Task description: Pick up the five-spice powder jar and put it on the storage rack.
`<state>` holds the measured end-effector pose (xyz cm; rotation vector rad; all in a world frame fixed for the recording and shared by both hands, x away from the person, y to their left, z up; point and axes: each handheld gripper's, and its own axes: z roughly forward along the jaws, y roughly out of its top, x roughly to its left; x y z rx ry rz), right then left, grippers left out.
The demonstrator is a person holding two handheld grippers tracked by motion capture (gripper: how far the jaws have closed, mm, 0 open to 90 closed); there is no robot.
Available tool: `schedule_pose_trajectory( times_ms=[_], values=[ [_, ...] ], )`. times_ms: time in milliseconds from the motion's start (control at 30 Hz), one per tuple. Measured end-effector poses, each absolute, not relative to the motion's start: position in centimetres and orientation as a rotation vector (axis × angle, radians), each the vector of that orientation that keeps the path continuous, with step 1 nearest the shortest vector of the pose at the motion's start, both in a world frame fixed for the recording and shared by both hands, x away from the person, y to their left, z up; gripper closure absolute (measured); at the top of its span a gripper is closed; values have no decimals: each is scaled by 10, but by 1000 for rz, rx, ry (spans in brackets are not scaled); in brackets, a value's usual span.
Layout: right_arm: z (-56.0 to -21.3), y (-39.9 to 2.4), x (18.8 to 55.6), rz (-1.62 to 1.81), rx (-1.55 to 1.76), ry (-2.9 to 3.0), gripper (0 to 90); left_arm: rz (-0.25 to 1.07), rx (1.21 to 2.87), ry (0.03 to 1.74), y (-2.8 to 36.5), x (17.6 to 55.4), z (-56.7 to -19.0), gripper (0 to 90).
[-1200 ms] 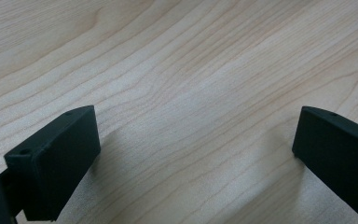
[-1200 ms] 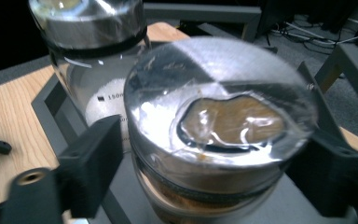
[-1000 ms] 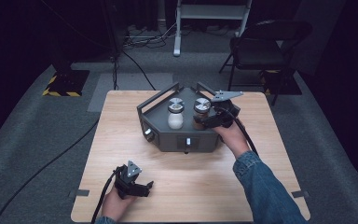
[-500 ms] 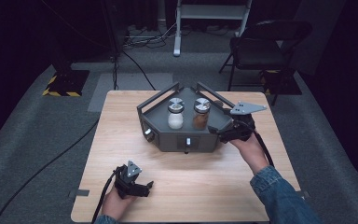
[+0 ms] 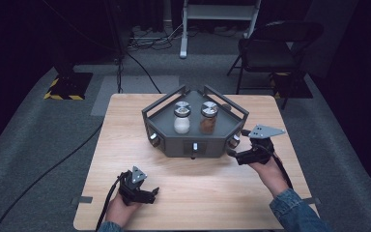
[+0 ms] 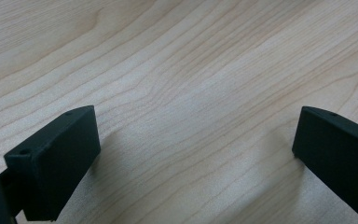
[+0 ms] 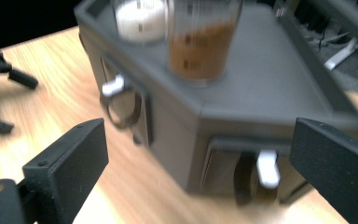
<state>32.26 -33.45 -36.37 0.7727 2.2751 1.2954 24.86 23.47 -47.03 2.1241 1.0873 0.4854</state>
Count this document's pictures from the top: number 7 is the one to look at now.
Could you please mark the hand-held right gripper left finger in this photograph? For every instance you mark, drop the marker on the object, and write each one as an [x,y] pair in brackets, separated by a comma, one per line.
[68,165]

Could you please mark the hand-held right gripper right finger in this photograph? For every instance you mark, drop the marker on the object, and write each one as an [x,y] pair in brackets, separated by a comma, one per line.
[338,168]

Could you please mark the dark grey corner rack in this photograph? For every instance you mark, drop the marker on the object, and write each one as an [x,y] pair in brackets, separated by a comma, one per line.
[261,93]

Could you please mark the glass jar with white powder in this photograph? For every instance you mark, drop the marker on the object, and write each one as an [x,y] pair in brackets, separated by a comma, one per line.
[140,20]

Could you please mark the rack hook with white knob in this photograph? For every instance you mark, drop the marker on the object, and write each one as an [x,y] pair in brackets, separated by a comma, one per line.
[121,102]
[262,175]

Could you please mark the white metal stand frame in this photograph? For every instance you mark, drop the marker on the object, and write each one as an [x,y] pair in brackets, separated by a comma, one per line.
[341,54]

